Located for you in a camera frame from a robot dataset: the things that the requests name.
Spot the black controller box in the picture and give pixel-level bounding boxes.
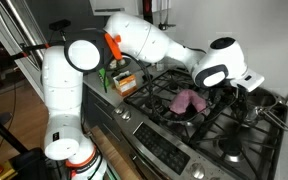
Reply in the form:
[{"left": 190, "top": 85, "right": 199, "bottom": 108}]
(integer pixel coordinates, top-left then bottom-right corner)
[{"left": 8, "top": 148, "right": 50, "bottom": 180}]

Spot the black oven mitt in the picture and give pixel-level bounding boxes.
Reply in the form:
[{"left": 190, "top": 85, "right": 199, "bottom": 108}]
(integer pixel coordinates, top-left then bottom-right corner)
[{"left": 142, "top": 0, "right": 154, "bottom": 24}]

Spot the grey base cabinet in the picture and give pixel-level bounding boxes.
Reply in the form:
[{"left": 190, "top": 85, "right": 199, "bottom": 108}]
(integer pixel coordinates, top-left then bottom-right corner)
[{"left": 83, "top": 83, "right": 132, "bottom": 141}]

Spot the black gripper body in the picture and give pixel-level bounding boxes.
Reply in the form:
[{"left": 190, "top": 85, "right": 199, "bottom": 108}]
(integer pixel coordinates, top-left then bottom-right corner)
[{"left": 231, "top": 85, "right": 252, "bottom": 110}]

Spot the silver stove knob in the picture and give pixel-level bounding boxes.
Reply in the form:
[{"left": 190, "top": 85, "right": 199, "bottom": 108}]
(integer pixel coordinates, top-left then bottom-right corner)
[
  {"left": 121, "top": 110, "right": 132, "bottom": 121},
  {"left": 114, "top": 105, "right": 125, "bottom": 115},
  {"left": 189, "top": 163, "right": 206, "bottom": 180}
]

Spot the stainless steel refrigerator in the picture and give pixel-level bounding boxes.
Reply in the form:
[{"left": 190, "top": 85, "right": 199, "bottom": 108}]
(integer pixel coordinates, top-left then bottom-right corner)
[{"left": 0, "top": 0, "right": 52, "bottom": 101}]

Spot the orange cable clip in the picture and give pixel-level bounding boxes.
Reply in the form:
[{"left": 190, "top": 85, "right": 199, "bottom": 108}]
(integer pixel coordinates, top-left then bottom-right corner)
[{"left": 103, "top": 33, "right": 124, "bottom": 62}]

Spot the stainless steel gas stove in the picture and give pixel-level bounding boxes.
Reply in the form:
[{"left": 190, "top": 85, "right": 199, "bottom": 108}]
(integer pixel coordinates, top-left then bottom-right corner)
[{"left": 112, "top": 66, "right": 288, "bottom": 180}]

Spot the hanging steel ladle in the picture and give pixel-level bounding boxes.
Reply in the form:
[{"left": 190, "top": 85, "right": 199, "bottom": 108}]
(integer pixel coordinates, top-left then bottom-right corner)
[{"left": 158, "top": 0, "right": 177, "bottom": 31}]

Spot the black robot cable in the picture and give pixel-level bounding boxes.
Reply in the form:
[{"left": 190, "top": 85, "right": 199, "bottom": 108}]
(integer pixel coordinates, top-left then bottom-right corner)
[{"left": 120, "top": 51, "right": 242, "bottom": 124}]

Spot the black camera tripod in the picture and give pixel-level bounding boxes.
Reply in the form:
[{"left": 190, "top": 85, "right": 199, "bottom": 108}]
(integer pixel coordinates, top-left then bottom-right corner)
[{"left": 17, "top": 29, "right": 68, "bottom": 62}]

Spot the pink checked cloth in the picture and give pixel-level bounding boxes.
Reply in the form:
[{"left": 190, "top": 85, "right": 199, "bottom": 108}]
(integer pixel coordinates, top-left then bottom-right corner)
[{"left": 168, "top": 89, "right": 208, "bottom": 116}]

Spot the steel pot with wire handle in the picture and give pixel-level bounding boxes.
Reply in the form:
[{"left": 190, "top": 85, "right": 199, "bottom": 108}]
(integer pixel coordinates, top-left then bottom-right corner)
[{"left": 244, "top": 89, "right": 288, "bottom": 134}]

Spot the black metal pole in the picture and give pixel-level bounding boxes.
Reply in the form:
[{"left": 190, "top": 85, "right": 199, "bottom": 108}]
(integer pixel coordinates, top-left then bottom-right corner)
[{"left": 0, "top": 106, "right": 30, "bottom": 156}]

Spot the black camera on stand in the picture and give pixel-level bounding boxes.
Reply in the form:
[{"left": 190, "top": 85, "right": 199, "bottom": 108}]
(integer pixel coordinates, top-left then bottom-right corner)
[{"left": 48, "top": 19, "right": 72, "bottom": 32}]

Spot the box with green sponges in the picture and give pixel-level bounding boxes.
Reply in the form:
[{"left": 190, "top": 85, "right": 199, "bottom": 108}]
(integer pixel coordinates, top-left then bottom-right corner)
[{"left": 113, "top": 70, "right": 138, "bottom": 98}]

